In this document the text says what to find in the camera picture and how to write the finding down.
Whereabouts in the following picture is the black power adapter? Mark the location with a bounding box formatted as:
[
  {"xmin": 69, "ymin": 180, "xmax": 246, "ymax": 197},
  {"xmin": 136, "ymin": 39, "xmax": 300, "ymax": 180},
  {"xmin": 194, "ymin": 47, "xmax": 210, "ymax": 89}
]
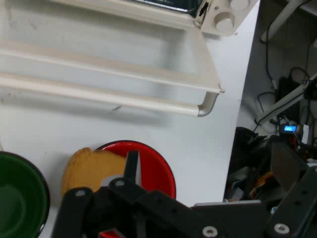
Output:
[{"xmin": 278, "ymin": 76, "xmax": 303, "ymax": 121}]

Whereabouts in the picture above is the cream toaster oven door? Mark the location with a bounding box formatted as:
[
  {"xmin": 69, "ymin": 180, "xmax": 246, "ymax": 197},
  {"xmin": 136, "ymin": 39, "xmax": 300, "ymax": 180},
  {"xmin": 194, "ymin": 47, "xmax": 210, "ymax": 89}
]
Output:
[{"xmin": 0, "ymin": 0, "xmax": 225, "ymax": 118}]

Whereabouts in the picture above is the green enamel bowl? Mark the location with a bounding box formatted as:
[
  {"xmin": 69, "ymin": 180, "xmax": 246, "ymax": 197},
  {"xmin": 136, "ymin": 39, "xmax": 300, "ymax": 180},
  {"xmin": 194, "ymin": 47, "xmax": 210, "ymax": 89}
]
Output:
[{"xmin": 0, "ymin": 150, "xmax": 51, "ymax": 238}]

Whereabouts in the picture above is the black cable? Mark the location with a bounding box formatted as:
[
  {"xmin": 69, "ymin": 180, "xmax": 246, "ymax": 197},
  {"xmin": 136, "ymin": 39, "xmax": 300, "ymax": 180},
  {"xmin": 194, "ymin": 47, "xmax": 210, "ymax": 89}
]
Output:
[{"xmin": 257, "ymin": 34, "xmax": 277, "ymax": 87}]

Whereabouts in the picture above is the cream toaster oven body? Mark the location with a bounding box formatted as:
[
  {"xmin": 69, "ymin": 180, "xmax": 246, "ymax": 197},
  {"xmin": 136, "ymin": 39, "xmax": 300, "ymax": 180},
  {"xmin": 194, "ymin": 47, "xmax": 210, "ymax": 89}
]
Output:
[{"xmin": 131, "ymin": 0, "xmax": 261, "ymax": 40}]

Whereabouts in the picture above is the white metal frame bar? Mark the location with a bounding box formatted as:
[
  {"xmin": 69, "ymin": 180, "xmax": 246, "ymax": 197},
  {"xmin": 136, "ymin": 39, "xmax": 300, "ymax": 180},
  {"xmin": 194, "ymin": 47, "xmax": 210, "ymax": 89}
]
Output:
[{"xmin": 255, "ymin": 73, "xmax": 317, "ymax": 125}]

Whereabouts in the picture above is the black wire bundle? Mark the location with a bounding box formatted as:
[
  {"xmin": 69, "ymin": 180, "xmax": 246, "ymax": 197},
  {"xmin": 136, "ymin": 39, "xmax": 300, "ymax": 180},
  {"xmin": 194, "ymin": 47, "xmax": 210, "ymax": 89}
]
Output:
[{"xmin": 234, "ymin": 126, "xmax": 272, "ymax": 174}]

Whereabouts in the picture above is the white slanted table leg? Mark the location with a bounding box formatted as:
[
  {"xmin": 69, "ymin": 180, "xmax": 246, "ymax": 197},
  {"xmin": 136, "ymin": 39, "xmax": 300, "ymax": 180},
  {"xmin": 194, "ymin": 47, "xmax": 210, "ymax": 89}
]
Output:
[{"xmin": 260, "ymin": 0, "xmax": 307, "ymax": 42}]

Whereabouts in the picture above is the red enamel plate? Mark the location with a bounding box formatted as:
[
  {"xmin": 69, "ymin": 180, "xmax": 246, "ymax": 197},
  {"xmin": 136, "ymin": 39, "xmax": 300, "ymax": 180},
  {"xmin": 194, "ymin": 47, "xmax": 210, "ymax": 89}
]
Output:
[{"xmin": 95, "ymin": 140, "xmax": 177, "ymax": 238}]

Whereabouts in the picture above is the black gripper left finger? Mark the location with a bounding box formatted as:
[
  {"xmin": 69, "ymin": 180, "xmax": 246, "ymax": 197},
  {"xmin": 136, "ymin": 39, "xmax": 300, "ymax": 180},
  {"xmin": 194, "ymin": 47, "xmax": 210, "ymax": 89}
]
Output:
[{"xmin": 51, "ymin": 150, "xmax": 223, "ymax": 238}]

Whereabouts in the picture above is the cream oven knob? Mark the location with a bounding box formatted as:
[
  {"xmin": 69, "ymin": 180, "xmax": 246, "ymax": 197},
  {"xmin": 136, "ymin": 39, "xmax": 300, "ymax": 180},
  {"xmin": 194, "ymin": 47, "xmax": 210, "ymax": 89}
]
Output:
[{"xmin": 214, "ymin": 11, "xmax": 235, "ymax": 32}]

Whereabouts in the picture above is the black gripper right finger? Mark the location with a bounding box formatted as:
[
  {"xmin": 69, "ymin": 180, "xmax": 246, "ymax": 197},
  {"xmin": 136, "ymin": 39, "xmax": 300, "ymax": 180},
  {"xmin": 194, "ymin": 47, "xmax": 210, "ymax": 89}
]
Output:
[{"xmin": 265, "ymin": 142, "xmax": 317, "ymax": 238}]

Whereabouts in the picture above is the toast bread slice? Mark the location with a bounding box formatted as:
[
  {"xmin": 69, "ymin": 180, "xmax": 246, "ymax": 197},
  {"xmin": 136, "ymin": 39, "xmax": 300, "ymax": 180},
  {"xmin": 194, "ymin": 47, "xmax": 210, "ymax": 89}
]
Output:
[{"xmin": 61, "ymin": 147, "xmax": 127, "ymax": 197}]

